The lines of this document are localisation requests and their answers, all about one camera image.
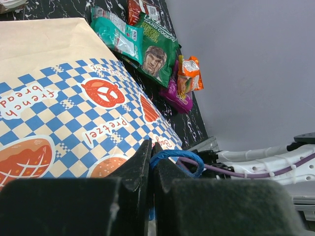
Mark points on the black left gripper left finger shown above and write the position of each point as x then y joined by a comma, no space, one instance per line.
115,205

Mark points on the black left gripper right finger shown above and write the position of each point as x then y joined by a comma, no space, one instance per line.
187,205

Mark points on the blue checkered paper bag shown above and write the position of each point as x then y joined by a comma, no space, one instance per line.
68,107

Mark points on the purple snack bag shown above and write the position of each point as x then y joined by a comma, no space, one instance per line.
181,103

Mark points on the orange snack packet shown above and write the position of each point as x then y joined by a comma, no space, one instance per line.
189,75

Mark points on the green snack bag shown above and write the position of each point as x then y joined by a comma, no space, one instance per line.
159,47

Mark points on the teal foxs candy bag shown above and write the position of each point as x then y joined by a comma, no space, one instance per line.
117,35

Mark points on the red doritos bag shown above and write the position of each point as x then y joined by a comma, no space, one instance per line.
135,7

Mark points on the small white red box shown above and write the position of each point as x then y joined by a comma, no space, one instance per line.
11,5

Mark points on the aluminium frame rail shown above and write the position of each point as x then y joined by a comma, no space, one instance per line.
302,204

